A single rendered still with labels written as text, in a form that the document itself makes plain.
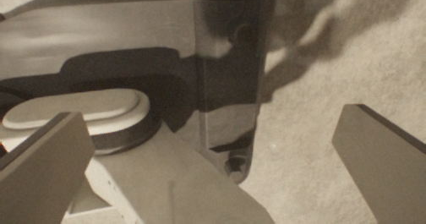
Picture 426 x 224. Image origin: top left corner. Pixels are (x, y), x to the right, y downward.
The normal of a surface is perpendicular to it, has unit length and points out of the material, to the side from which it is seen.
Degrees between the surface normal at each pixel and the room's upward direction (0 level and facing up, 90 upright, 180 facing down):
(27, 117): 90
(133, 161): 90
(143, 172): 90
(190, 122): 0
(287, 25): 0
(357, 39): 0
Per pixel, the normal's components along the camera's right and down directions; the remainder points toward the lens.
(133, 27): 0.23, 0.51
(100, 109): -0.01, -0.85
